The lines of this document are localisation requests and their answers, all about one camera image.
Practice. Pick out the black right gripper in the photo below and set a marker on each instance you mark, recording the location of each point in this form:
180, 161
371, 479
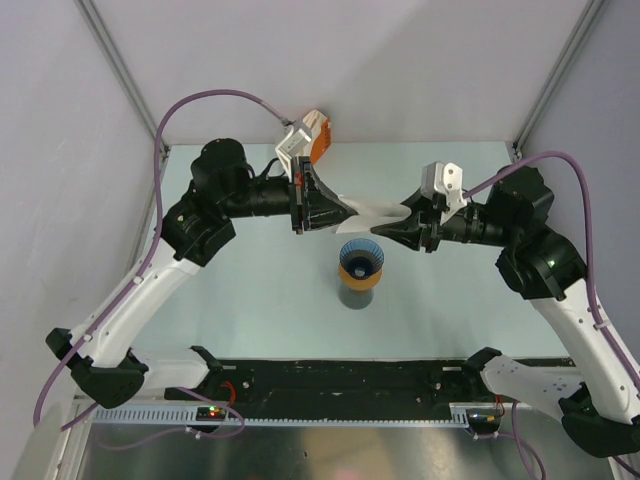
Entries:
425, 224

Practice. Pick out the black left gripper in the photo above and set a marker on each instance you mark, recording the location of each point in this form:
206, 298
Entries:
325, 208

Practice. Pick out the single white paper filter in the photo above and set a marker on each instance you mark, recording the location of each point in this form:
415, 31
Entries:
370, 214

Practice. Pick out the blue glass dripper cone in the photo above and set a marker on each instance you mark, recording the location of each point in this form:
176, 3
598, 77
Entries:
361, 258

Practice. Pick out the white paper coffee filters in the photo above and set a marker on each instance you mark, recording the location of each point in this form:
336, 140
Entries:
314, 120

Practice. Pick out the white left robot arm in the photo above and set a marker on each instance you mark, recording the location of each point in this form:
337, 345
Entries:
223, 187

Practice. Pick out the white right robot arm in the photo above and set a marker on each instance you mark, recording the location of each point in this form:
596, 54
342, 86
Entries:
599, 412

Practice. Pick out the orange filter box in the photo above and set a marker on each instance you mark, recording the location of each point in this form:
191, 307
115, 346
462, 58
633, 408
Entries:
320, 142

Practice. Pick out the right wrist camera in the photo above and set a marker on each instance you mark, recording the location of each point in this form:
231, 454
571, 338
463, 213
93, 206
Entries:
442, 184

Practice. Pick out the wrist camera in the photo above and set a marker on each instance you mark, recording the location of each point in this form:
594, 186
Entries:
297, 136
442, 184

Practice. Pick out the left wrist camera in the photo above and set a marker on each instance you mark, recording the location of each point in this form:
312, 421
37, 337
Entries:
297, 136

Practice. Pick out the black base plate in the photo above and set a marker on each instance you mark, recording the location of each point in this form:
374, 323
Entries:
341, 390

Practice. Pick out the white cable duct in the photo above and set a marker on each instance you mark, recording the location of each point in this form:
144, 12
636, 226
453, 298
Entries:
191, 415

